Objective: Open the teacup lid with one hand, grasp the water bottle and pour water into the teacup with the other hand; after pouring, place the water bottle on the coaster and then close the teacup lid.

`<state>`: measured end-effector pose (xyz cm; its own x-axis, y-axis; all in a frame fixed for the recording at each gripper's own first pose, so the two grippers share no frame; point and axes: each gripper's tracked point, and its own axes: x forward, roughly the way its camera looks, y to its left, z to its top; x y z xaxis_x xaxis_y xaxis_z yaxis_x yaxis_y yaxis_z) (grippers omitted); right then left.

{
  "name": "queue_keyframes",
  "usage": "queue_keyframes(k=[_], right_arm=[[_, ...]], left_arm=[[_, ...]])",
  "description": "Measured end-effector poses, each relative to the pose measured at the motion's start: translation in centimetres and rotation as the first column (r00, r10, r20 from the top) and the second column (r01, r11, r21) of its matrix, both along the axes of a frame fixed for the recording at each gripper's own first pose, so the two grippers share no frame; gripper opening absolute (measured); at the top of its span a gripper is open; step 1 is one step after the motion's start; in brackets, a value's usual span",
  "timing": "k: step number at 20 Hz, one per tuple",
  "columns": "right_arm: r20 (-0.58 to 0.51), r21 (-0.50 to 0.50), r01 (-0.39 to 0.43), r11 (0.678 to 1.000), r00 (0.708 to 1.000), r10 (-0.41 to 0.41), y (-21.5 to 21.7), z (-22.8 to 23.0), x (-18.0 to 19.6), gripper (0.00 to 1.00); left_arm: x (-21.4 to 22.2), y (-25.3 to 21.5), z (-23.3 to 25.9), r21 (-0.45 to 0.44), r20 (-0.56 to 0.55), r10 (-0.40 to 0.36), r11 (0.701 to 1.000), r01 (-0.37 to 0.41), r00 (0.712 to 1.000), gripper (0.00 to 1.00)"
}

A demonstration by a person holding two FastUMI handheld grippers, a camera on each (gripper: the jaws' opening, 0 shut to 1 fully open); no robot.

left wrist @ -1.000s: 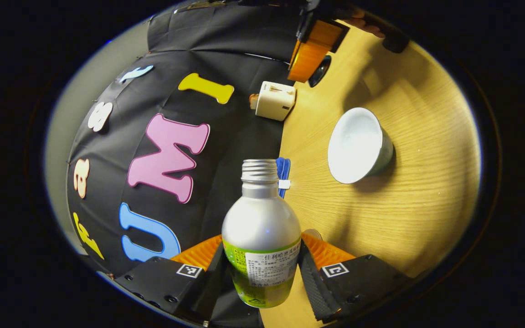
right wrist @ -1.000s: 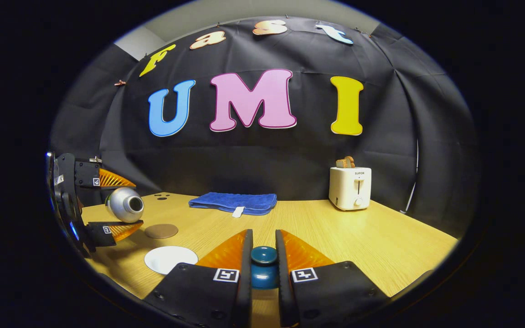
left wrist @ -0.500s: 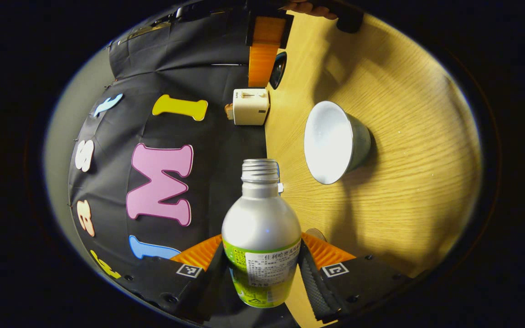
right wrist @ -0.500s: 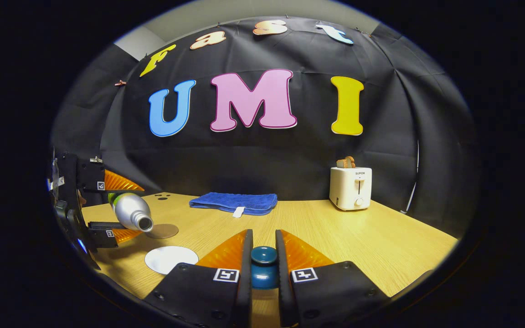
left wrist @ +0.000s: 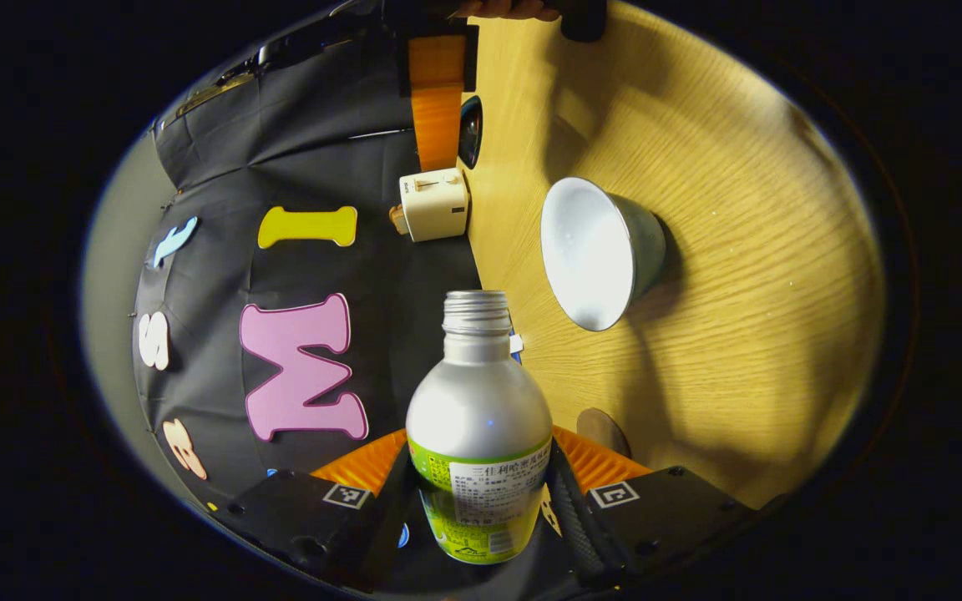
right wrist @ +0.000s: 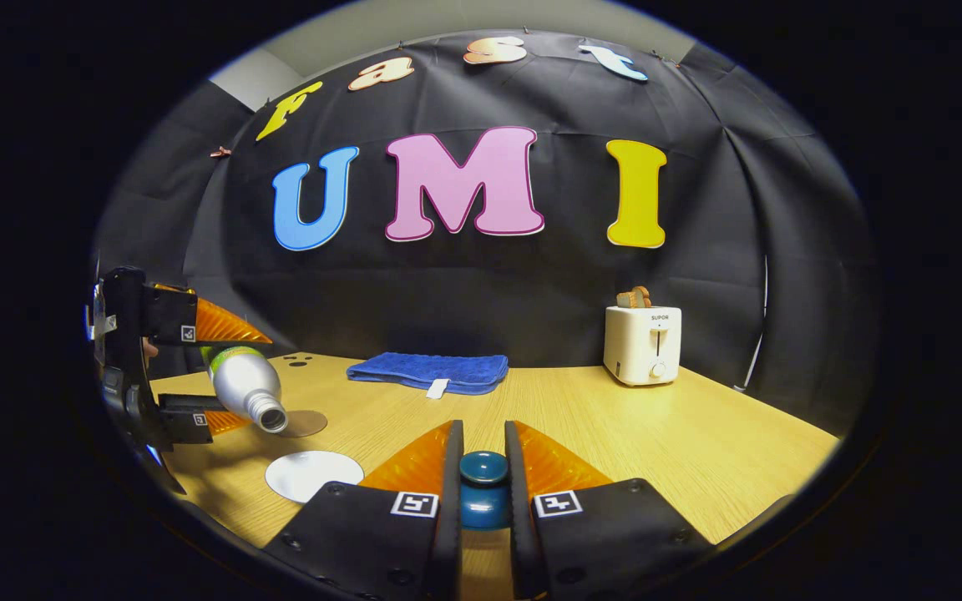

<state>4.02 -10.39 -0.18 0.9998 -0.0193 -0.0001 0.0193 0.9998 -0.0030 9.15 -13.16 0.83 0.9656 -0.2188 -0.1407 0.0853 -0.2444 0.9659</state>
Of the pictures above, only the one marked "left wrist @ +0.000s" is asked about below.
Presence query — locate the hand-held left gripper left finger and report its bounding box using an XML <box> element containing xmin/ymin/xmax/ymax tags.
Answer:
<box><xmin>214</xmin><ymin>428</ymin><xmax>417</xmax><ymax>589</ymax></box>

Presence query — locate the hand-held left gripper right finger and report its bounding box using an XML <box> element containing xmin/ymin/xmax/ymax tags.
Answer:
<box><xmin>541</xmin><ymin>426</ymin><xmax>787</xmax><ymax>587</ymax></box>

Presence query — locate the round brown coaster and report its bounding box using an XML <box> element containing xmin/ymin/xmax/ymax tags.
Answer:
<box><xmin>576</xmin><ymin>407</ymin><xmax>633</xmax><ymax>459</ymax></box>

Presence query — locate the silver green-label water bottle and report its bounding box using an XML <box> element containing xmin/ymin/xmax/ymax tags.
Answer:
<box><xmin>406</xmin><ymin>290</ymin><xmax>554</xmax><ymax>566</ymax></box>

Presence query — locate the teal teacup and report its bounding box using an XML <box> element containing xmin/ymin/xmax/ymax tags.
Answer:
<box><xmin>540</xmin><ymin>176</ymin><xmax>668</xmax><ymax>333</ymax></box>

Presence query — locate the cream toaster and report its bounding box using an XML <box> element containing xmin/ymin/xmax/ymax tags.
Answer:
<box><xmin>398</xmin><ymin>168</ymin><xmax>471</xmax><ymax>244</ymax></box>

